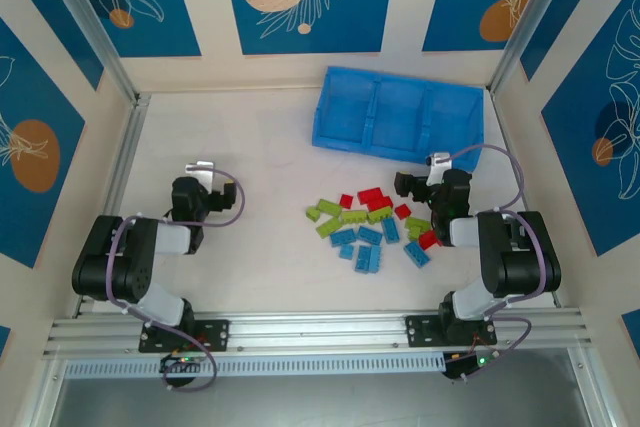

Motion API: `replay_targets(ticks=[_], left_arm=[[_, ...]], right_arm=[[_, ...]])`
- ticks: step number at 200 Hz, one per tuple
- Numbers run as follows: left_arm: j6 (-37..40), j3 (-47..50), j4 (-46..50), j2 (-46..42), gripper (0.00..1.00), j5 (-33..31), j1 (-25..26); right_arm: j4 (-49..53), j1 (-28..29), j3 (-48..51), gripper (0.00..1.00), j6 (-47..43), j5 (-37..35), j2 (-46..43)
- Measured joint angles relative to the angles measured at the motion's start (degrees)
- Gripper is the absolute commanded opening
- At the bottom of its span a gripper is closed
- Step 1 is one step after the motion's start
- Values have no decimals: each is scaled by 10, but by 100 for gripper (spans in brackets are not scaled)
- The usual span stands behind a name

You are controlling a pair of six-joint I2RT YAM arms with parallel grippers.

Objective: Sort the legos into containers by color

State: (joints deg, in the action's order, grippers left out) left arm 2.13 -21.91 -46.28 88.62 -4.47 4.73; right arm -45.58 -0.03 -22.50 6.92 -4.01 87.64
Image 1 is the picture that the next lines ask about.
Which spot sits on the small red lego brick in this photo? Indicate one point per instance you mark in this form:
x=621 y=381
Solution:
x=346 y=200
x=402 y=211

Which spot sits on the long red lego brick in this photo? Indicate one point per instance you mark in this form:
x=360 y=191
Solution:
x=370 y=194
x=381 y=204

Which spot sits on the long green lego brick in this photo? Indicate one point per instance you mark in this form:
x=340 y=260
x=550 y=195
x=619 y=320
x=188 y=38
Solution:
x=353 y=217
x=328 y=227
x=380 y=216

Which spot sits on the small green lego brick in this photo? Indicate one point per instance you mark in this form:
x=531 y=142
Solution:
x=313 y=212
x=414 y=233

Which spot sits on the small blue lego brick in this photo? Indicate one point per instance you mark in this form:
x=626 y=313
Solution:
x=346 y=251

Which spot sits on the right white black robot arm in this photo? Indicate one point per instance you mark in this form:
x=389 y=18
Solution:
x=520 y=257

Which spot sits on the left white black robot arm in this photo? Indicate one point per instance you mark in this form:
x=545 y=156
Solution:
x=115 y=257

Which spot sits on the blue three-compartment plastic bin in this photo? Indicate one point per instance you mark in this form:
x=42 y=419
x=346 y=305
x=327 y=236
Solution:
x=350 y=97

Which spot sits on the black controller board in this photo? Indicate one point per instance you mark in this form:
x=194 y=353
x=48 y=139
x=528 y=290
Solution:
x=460 y=368
x=175 y=363

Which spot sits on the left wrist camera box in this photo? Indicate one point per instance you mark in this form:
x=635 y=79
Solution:
x=200 y=169

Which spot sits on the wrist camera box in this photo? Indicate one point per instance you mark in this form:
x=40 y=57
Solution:
x=440 y=161
x=200 y=169

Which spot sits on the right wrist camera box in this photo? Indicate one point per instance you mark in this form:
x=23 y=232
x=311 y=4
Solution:
x=440 y=161

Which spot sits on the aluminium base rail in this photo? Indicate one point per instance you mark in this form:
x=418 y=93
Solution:
x=320 y=332

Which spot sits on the aluminium frame post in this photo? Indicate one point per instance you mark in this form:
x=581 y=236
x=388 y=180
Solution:
x=530 y=17
x=85 y=12

